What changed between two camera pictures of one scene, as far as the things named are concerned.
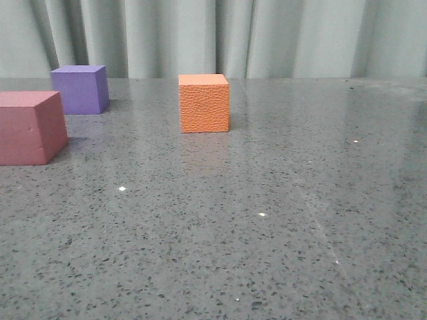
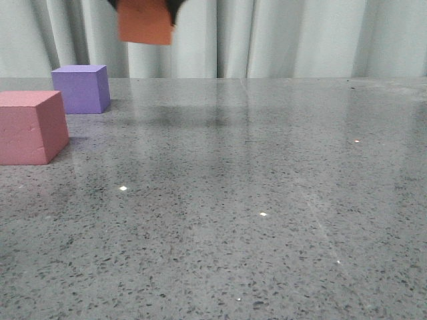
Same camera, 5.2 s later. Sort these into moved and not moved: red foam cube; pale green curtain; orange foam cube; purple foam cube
Moved: orange foam cube
Not moved: red foam cube; purple foam cube; pale green curtain
